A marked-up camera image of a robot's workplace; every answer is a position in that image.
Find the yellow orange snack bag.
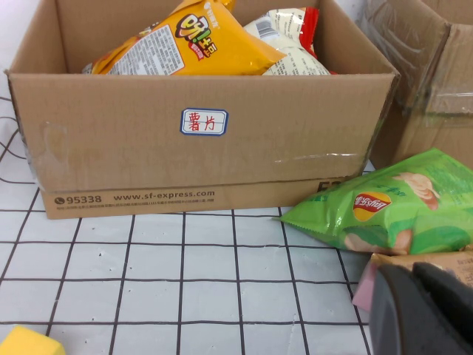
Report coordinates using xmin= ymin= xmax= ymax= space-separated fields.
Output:
xmin=81 ymin=0 xmax=287 ymax=77

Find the cardboard box with biscuit label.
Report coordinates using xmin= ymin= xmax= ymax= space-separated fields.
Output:
xmin=356 ymin=0 xmax=473 ymax=171

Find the brown biscuit pack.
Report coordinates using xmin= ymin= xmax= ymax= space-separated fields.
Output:
xmin=369 ymin=249 xmax=473 ymax=289

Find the yellow foam block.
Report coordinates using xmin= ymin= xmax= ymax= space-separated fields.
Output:
xmin=0 ymin=325 xmax=67 ymax=355

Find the cardboard box with chips label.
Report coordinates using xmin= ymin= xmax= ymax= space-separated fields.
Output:
xmin=3 ymin=0 xmax=402 ymax=221

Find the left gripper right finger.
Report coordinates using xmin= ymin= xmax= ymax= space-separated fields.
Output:
xmin=412 ymin=261 xmax=473 ymax=345

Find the white black grid tablecloth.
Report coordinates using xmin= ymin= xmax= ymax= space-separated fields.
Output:
xmin=0 ymin=66 xmax=376 ymax=355

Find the green Lay's chips bag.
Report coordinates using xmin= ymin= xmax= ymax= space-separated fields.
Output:
xmin=273 ymin=147 xmax=473 ymax=256

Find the white and red snack bag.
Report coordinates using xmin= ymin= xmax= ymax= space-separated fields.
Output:
xmin=242 ymin=6 xmax=337 ymax=77

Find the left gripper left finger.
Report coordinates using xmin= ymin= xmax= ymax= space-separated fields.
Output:
xmin=369 ymin=264 xmax=473 ymax=355

